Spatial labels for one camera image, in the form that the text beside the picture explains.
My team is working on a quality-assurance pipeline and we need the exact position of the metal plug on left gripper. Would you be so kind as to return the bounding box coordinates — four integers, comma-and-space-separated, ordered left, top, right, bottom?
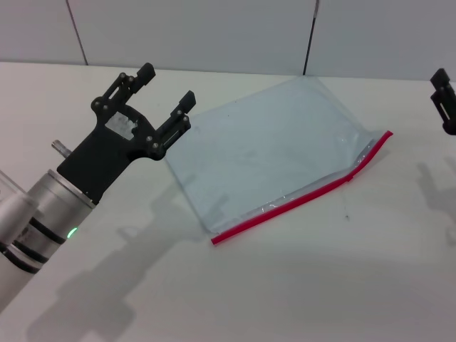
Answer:
51, 140, 73, 158

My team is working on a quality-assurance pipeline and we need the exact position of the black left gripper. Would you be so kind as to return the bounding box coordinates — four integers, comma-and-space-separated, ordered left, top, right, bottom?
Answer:
56, 63, 197, 207

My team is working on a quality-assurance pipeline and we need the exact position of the clear document bag red zipper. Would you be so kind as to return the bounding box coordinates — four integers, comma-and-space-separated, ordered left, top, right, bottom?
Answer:
164, 76, 395, 247

